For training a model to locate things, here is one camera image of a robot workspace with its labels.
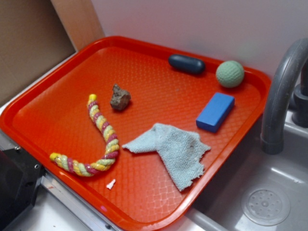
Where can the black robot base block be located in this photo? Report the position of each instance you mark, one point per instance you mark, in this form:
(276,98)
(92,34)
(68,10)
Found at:
(20,177)

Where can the light blue cloth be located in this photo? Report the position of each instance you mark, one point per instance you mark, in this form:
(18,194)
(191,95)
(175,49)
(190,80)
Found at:
(180,151)

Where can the red plastic tray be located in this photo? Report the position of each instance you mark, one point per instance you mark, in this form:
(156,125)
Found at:
(52,117)

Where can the brown rock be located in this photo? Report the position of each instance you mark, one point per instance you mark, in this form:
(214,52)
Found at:
(120,98)

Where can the blue rectangular block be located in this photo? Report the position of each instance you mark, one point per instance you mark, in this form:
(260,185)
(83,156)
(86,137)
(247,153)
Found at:
(215,112)

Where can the dark blue oval capsule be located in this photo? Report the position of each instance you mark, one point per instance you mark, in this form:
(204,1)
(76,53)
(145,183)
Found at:
(186,64)

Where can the small white scrap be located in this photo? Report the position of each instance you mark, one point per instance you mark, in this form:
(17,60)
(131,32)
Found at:
(110,184)

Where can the green textured ball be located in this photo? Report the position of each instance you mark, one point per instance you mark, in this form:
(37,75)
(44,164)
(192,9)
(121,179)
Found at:
(230,74)

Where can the grey toy sink basin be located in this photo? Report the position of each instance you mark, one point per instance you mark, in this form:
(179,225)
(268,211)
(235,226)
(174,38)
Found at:
(255,191)

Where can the grey curved faucet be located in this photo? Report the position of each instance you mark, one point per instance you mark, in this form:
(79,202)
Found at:
(290,84)

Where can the brown cardboard panel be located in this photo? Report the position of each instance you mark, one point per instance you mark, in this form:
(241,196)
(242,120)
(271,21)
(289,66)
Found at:
(36,35)

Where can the multicolour twisted rope toy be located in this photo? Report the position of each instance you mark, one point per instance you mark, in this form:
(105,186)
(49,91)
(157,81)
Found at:
(111,150)

